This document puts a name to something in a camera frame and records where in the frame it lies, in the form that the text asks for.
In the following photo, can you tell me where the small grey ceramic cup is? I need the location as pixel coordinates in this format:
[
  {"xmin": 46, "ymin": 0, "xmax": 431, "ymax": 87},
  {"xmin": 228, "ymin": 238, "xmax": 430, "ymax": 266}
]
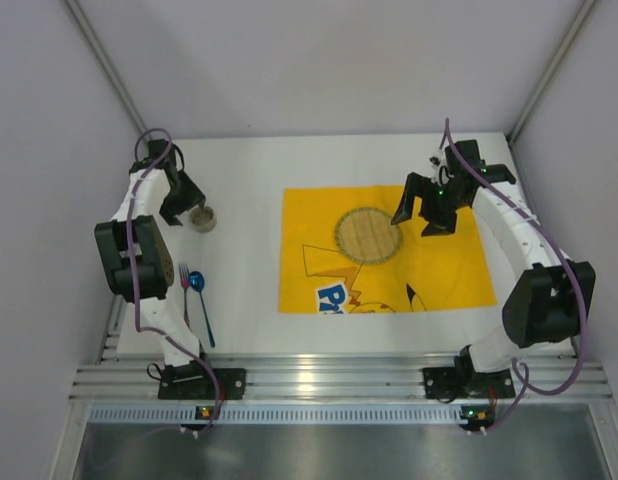
[{"xmin": 189, "ymin": 206, "xmax": 217, "ymax": 233}]

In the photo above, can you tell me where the pink metal fork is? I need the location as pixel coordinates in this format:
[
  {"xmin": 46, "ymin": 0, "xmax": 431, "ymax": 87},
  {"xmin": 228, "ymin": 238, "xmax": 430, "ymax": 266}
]
[{"xmin": 178, "ymin": 262, "xmax": 190, "ymax": 327}]

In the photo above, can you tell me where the round woven bamboo plate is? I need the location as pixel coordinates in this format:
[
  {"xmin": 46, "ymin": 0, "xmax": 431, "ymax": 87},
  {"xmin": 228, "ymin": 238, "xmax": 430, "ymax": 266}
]
[{"xmin": 334, "ymin": 207, "xmax": 403, "ymax": 265}]

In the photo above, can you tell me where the blue metal spoon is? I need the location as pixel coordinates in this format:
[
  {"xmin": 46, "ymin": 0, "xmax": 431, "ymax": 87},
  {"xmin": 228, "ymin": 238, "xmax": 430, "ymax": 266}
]
[{"xmin": 189, "ymin": 271, "xmax": 216, "ymax": 348}]

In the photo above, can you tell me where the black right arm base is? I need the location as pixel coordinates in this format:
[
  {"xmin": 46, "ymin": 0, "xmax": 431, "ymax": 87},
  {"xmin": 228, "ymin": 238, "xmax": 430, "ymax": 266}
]
[{"xmin": 422, "ymin": 366, "xmax": 516, "ymax": 403}]

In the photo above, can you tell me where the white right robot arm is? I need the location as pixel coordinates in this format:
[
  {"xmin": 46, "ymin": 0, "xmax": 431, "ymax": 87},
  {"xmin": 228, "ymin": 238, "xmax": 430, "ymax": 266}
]
[{"xmin": 391, "ymin": 139, "xmax": 596, "ymax": 385}]

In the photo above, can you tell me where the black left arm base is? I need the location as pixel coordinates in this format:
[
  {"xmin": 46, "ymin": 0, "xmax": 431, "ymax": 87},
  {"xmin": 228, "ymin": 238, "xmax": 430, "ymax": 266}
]
[{"xmin": 158, "ymin": 363, "xmax": 247, "ymax": 400}]

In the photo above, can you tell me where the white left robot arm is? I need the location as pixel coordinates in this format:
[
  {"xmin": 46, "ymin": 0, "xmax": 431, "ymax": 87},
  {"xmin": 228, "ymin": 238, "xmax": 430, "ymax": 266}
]
[{"xmin": 94, "ymin": 139, "xmax": 207, "ymax": 387}]

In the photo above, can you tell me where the aluminium mounting rail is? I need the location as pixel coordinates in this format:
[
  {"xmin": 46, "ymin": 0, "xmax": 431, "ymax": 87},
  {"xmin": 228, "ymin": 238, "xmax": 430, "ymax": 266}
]
[{"xmin": 68, "ymin": 351, "xmax": 613, "ymax": 401}]

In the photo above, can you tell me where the slotted grey cable duct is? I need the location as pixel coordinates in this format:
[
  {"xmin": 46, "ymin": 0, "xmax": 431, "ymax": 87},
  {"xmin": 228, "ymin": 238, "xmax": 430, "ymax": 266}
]
[{"xmin": 89, "ymin": 404, "xmax": 468, "ymax": 425}]

